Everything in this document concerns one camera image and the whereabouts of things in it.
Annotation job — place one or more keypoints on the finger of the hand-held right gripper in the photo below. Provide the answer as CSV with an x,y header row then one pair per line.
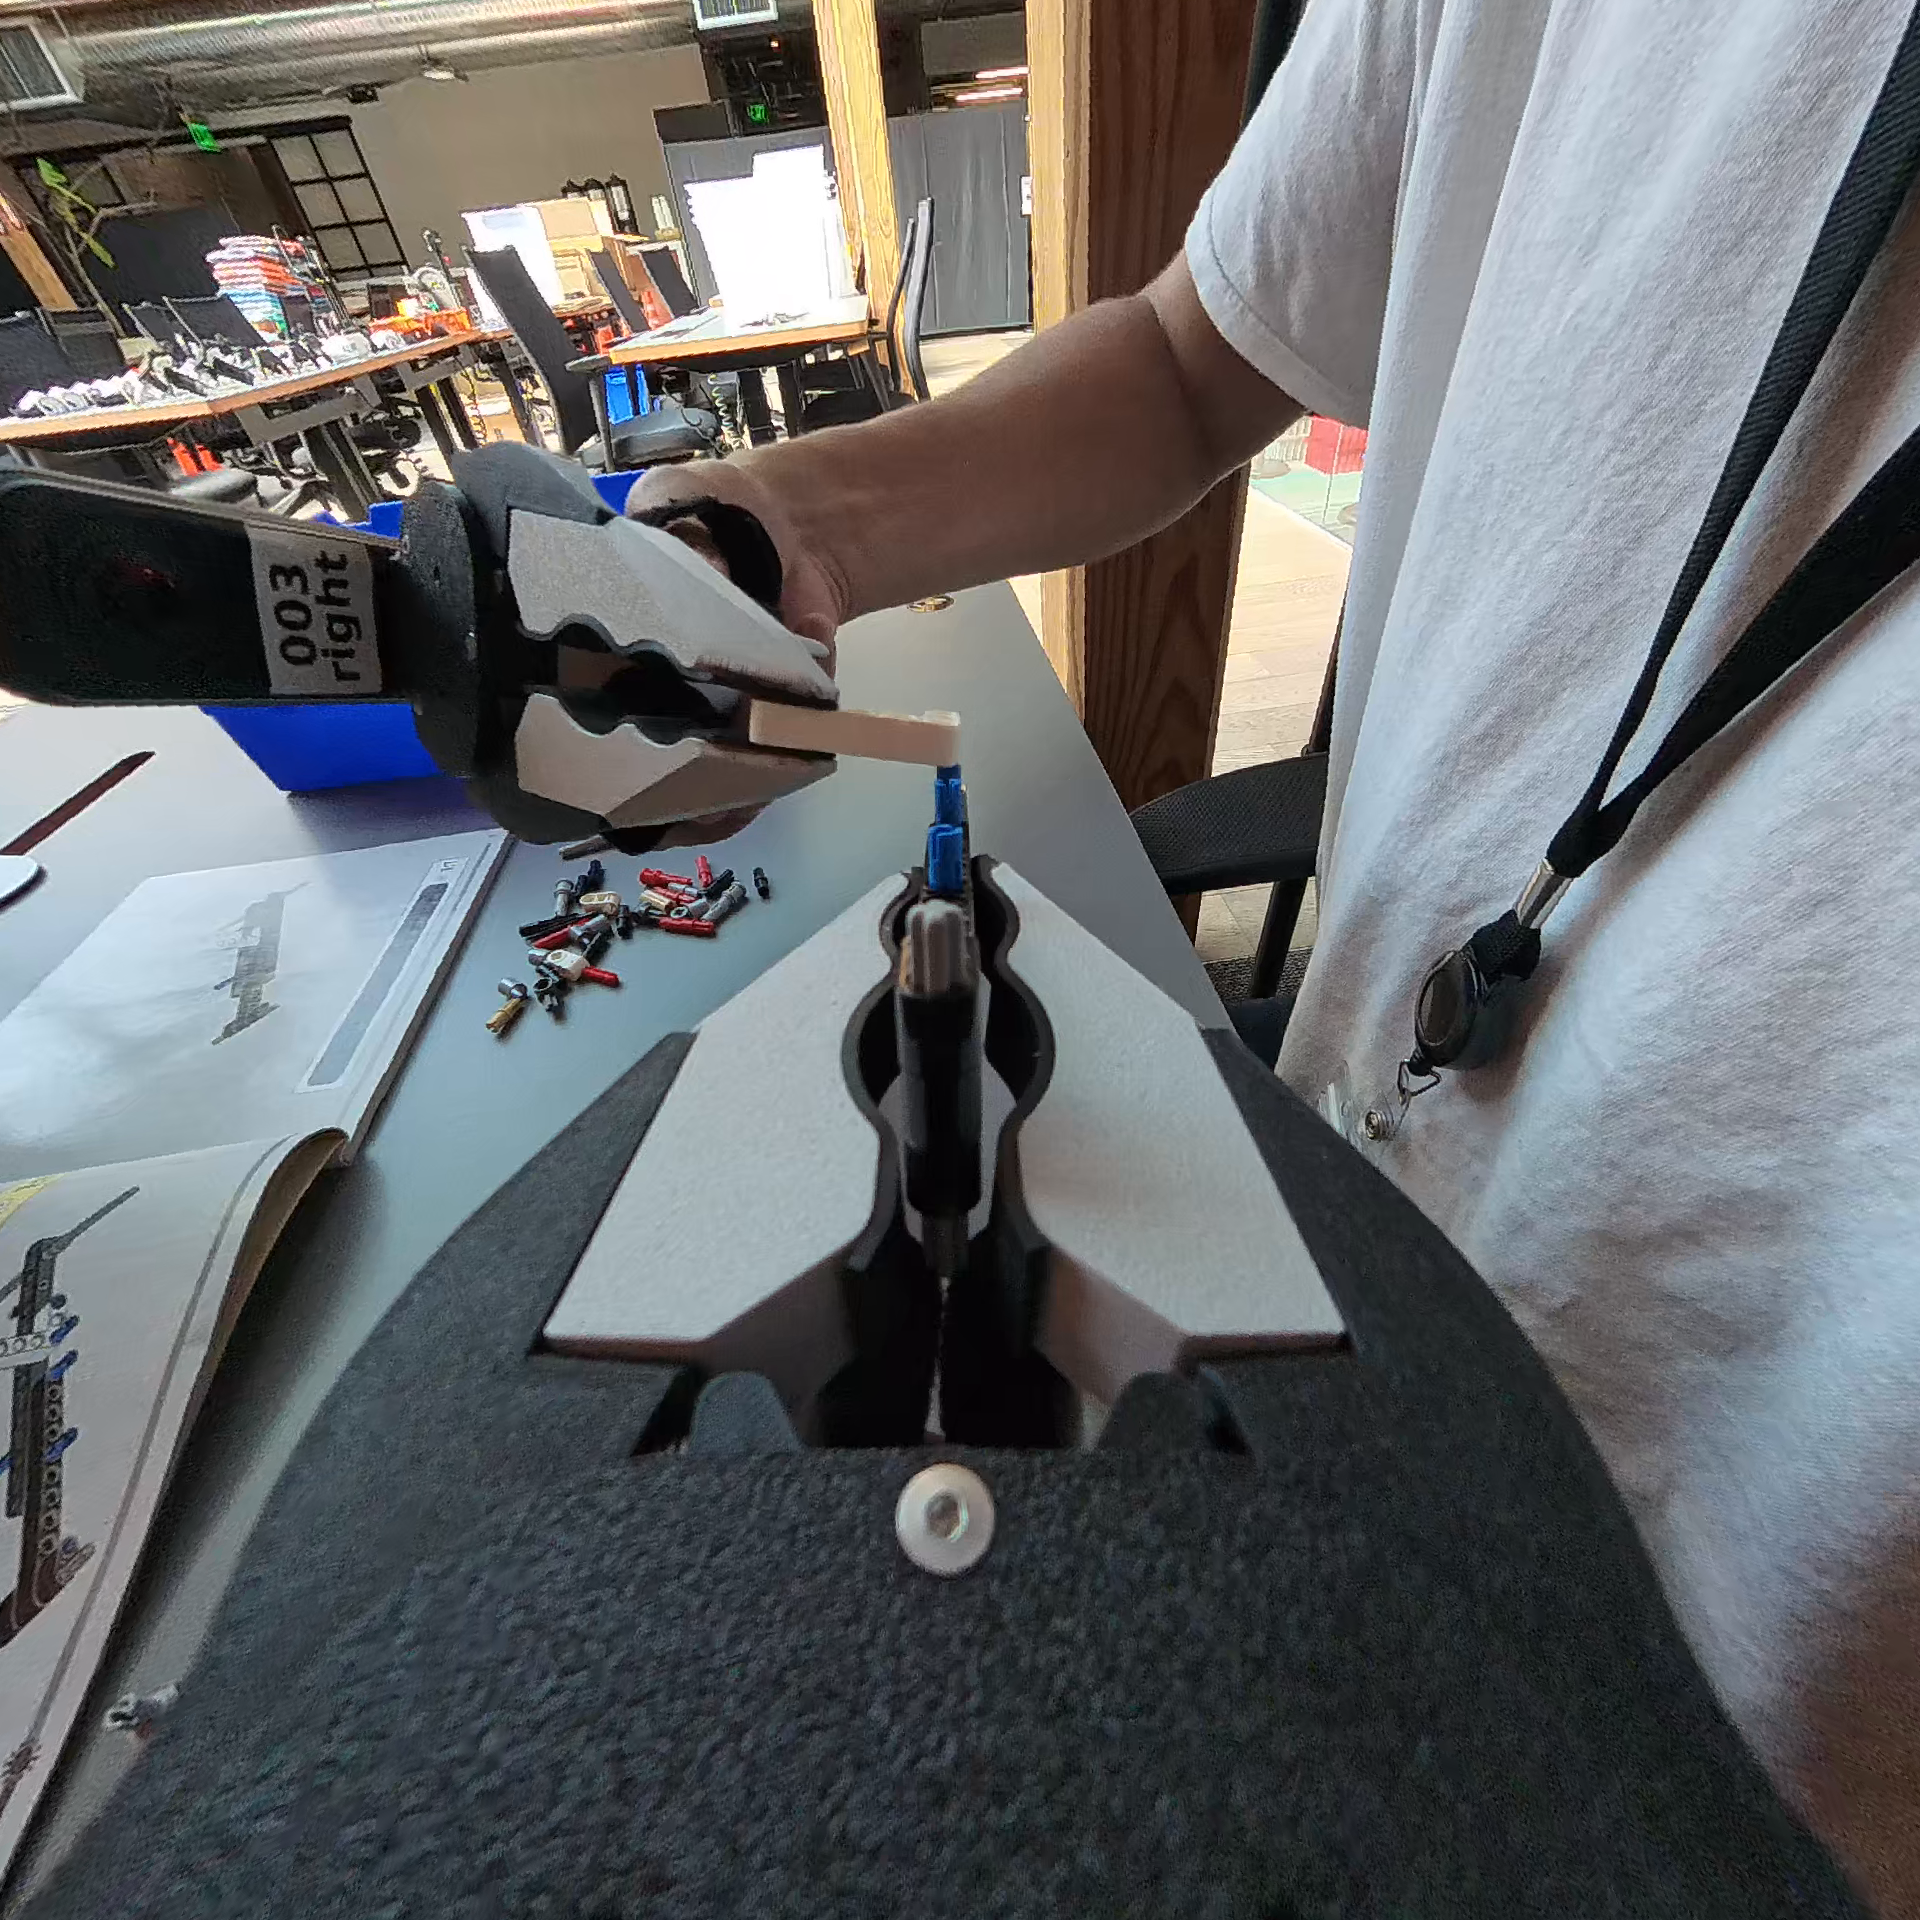
x,y
631,773
644,585

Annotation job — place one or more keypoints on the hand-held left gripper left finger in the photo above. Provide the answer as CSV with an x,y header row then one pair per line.
x,y
720,1170

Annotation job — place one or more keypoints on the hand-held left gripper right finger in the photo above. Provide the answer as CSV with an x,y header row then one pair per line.
x,y
1170,1184

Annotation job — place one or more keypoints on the tan building piece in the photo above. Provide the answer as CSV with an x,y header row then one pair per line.
x,y
871,735

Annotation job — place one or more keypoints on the black lego beam blue pins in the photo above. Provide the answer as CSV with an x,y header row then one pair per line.
x,y
939,1051

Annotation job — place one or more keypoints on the person's right forearm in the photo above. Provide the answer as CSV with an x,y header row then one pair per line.
x,y
1020,451

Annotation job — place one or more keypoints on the pile of small lego pins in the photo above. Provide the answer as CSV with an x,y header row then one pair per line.
x,y
683,926

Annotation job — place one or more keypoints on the dark brown lego beam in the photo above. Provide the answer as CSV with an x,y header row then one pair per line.
x,y
82,799

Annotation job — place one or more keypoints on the lego instruction booklet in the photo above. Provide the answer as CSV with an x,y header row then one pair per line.
x,y
181,975

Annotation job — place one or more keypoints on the small grey lego connector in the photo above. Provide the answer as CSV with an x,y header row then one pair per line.
x,y
143,1706

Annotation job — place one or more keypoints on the person's right hand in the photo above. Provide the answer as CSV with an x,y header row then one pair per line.
x,y
811,571

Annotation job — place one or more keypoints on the long cluttered wooden desk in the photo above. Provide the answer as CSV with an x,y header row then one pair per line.
x,y
224,403

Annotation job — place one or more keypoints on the blue plastic bin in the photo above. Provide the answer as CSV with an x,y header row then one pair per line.
x,y
331,751

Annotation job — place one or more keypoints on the wooden desk with black legs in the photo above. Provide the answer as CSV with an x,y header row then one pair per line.
x,y
751,322

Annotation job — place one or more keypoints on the black high-back office chair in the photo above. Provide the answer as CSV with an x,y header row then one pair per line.
x,y
525,322

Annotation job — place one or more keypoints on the white round plate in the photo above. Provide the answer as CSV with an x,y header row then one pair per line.
x,y
15,884

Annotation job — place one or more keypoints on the stack of colourful boxes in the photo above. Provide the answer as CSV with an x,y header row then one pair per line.
x,y
267,278

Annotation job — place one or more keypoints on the black mesh chair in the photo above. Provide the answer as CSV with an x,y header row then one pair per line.
x,y
1230,818

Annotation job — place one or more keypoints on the white board panel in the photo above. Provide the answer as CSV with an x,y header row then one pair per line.
x,y
765,224

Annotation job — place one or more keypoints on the green potted plant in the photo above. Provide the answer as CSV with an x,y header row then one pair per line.
x,y
74,211

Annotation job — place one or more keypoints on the person in white shirt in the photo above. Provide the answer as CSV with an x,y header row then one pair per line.
x,y
1575,451

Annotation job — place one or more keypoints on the slim wooden post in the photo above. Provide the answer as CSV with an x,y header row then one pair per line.
x,y
855,150

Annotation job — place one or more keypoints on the wide wooden post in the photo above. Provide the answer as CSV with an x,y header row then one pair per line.
x,y
1155,224

